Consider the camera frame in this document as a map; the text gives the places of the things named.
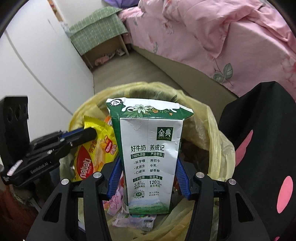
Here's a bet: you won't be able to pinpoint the yellow nabati wafer wrapper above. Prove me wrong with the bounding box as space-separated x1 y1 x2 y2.
72 116 118 182

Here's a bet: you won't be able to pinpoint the green white milk carton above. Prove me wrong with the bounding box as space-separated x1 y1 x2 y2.
106 97 194 215

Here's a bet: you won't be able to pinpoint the pink striped candy wrapper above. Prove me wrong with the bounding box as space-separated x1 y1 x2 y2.
103 184 123 216

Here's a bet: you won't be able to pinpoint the orange snack bag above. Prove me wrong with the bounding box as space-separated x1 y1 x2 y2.
104 115 112 126

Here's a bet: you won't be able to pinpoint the pink white strawberry wrapper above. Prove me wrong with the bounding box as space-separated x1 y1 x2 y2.
112 212 157 232

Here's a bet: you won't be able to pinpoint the yellow bag trash bin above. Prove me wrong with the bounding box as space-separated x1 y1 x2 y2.
68 82 235 240

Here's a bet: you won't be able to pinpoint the pink slippers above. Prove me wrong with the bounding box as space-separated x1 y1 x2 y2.
94 49 126 66

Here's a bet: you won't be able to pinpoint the black pink tablecloth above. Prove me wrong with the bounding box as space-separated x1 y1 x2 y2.
218 81 295 240

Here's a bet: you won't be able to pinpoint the wooden nightstand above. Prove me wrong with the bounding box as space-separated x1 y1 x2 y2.
81 35 130 70

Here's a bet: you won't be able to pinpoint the green checked cloth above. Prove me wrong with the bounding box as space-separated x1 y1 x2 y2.
69 6 127 55

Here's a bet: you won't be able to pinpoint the bed with pink sheet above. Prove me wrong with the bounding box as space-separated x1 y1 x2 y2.
119 1 295 96

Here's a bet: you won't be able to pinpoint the purple pillow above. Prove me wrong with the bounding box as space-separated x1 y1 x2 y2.
103 0 139 9

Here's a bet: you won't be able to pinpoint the pink floral duvet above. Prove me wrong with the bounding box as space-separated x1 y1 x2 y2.
162 0 296 58

